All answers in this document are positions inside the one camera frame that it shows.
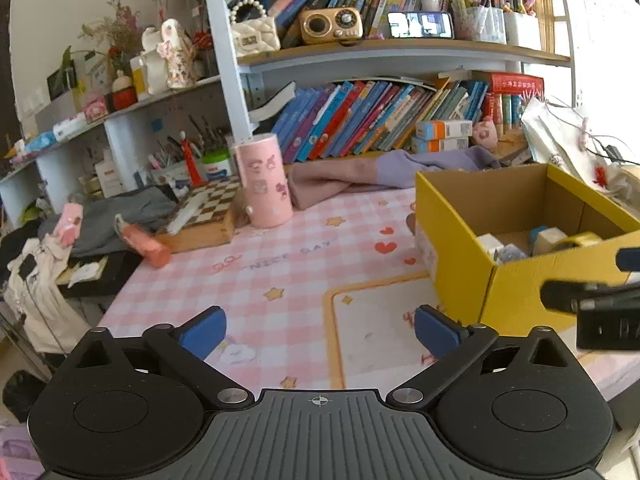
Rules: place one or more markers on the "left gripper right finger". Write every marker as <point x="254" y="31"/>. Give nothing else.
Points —
<point x="455" y="347"/>

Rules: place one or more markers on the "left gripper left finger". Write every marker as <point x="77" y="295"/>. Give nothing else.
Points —
<point x="183" y="351"/>

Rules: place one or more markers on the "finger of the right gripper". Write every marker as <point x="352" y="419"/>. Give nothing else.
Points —
<point x="573" y="297"/>
<point x="628" y="259"/>

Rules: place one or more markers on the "yellow tape roll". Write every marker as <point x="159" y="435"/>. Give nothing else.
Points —
<point x="581" y="240"/>

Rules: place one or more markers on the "white charger plug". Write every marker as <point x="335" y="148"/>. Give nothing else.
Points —
<point x="491" y="245"/>

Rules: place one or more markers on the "beige foam block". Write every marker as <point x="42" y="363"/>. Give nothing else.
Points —
<point x="545" y="241"/>

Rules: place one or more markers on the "blue object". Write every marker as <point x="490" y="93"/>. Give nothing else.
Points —
<point x="533" y="234"/>

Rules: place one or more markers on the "orange pink bottle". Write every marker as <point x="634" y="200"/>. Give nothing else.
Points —
<point x="141" y="242"/>

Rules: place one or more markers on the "wooden chess board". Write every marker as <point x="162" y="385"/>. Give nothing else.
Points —
<point x="207" y="217"/>

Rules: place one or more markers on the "pink checked tablecloth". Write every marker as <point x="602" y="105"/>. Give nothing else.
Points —
<point x="326" y="300"/>

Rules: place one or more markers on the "yellow cardboard box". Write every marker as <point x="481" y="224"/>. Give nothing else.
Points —
<point x="454" y="209"/>

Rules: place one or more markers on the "white tote bag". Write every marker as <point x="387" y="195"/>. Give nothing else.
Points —
<point x="558" y="135"/>

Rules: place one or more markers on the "grey clothing pile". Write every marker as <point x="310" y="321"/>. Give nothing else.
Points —
<point x="88" y="228"/>

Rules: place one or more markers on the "red figurine pen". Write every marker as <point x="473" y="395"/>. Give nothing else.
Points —
<point x="191" y="166"/>

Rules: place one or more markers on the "pink cylinder container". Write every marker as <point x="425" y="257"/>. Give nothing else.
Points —
<point x="267" y="201"/>

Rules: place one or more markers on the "pink pig plush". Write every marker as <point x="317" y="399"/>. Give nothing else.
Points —
<point x="485" y="134"/>

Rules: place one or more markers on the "orange white box lower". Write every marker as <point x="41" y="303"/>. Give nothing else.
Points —
<point x="420" y="146"/>

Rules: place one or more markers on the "orange white box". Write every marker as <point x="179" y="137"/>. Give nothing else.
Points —
<point x="443" y="129"/>
<point x="420" y="146"/>

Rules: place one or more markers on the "pink purple cloth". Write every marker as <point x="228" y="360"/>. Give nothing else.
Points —
<point x="310" y="183"/>

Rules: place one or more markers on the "red thick dictionary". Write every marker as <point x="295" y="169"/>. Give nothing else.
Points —
<point x="510" y="83"/>

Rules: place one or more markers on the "orange white box upper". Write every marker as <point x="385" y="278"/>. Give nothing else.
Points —
<point x="443" y="129"/>

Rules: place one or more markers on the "white rabbit figurine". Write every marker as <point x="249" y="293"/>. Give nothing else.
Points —
<point x="168" y="55"/>

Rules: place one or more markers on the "smartphone showing video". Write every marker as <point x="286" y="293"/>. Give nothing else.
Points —
<point x="423" y="24"/>

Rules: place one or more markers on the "white quilted handbag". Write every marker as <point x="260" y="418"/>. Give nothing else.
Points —
<point x="256" y="36"/>

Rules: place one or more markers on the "gold retro radio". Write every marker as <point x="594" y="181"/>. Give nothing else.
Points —
<point x="326" y="26"/>

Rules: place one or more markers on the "white shelf post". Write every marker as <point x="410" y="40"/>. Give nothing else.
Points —
<point x="219" y="22"/>

